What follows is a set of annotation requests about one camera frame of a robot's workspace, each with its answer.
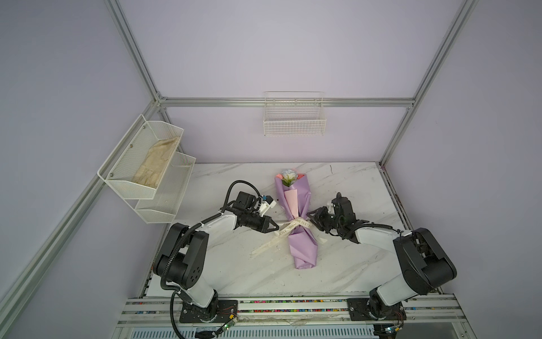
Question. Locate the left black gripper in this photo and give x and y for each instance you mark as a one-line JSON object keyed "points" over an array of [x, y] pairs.
{"points": [[265, 220]]}

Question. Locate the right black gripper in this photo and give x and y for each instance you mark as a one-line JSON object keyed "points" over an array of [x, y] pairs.
{"points": [[317, 217]]}

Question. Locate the pink purple wrapping paper sheet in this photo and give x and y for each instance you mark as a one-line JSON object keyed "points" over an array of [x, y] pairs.
{"points": [[295, 202]]}

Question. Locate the white blue fake rose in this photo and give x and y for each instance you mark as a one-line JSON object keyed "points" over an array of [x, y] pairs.
{"points": [[289, 176]]}

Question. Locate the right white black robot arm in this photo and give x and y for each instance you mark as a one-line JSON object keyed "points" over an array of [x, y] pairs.
{"points": [[424, 264]]}

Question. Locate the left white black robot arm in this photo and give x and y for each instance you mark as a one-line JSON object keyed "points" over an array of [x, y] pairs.
{"points": [[181, 258]]}

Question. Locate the white mesh lower shelf basket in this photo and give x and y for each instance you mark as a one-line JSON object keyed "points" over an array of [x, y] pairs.
{"points": [[164, 207]]}

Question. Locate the white mesh shelf basket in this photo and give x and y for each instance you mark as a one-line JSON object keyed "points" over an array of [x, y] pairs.
{"points": [[164, 207], [138, 165]]}

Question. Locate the beige cloth in basket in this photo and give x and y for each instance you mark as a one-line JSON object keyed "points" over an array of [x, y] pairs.
{"points": [[155, 163]]}

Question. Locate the white mesh upper shelf basket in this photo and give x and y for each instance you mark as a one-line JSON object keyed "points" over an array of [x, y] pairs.
{"points": [[138, 165]]}

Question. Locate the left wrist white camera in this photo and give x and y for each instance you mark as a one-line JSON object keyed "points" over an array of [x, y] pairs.
{"points": [[267, 203]]}

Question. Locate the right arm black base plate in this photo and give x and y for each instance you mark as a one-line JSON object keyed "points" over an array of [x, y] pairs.
{"points": [[364, 309]]}

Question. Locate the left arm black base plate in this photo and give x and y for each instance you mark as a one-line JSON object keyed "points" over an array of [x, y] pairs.
{"points": [[218, 311]]}

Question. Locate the white wire wall basket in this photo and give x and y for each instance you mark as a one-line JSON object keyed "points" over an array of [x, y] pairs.
{"points": [[294, 113]]}

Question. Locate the aluminium front rail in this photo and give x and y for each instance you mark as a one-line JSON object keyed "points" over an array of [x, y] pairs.
{"points": [[296, 311]]}

